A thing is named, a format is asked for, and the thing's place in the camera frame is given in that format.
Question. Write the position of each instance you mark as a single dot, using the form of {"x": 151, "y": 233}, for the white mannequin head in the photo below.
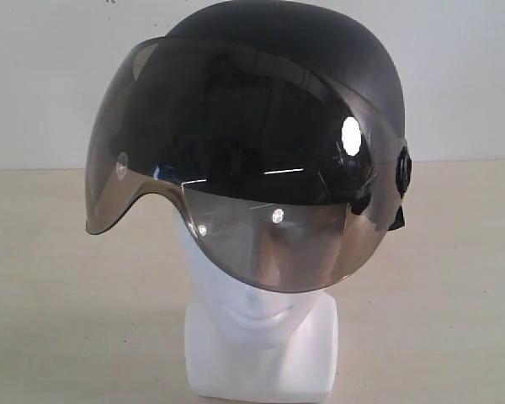
{"x": 246, "y": 344}

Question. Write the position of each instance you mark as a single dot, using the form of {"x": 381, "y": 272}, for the black helmet with tinted visor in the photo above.
{"x": 276, "y": 129}

